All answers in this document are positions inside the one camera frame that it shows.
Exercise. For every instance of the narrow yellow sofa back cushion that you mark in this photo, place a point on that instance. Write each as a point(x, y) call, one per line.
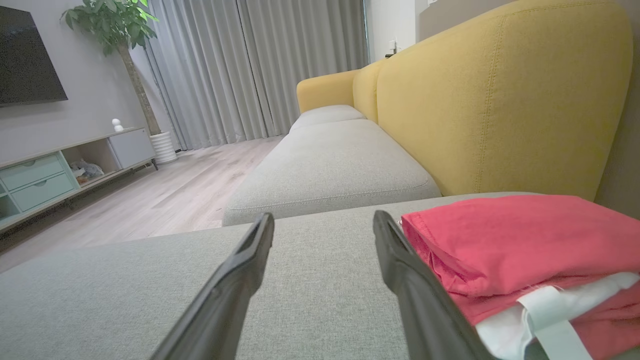
point(367, 90)

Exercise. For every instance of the black wall television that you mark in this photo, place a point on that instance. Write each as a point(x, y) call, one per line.
point(25, 60)

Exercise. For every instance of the small grey sofa seat cushion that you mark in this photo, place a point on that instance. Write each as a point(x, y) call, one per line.
point(325, 116)

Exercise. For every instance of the white ribbed plant pot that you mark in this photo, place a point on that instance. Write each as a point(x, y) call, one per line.
point(163, 147)

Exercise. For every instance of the clutter in cabinet shelf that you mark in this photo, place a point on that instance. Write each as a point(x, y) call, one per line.
point(86, 171)

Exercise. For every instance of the shallow mint cabinet drawer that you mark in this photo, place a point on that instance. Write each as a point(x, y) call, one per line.
point(30, 171)

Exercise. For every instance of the long wooden TV cabinet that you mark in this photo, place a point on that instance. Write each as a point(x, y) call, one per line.
point(95, 145)

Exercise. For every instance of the red Bulls 23 jersey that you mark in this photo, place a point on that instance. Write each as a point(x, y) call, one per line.
point(500, 240)

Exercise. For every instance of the yellow sofa armrest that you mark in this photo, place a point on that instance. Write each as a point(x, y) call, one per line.
point(325, 90)

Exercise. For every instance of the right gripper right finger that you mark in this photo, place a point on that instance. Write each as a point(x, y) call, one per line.
point(430, 320)

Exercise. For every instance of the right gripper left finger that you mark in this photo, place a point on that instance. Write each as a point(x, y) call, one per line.
point(225, 305)

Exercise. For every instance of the small white figurine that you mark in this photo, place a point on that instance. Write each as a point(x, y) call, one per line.
point(117, 125)

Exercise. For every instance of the deep mint cabinet drawer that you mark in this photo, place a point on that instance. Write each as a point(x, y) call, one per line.
point(42, 191)

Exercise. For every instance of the grey pleated curtain panel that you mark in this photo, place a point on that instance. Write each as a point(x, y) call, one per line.
point(200, 75)
point(310, 45)

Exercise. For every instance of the wall socket with plug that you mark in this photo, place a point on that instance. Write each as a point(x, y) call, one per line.
point(391, 49)

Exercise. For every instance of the white cabinet door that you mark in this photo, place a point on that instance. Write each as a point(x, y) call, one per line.
point(132, 147)

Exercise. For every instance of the green potted tree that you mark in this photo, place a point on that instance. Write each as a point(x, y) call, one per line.
point(110, 25)

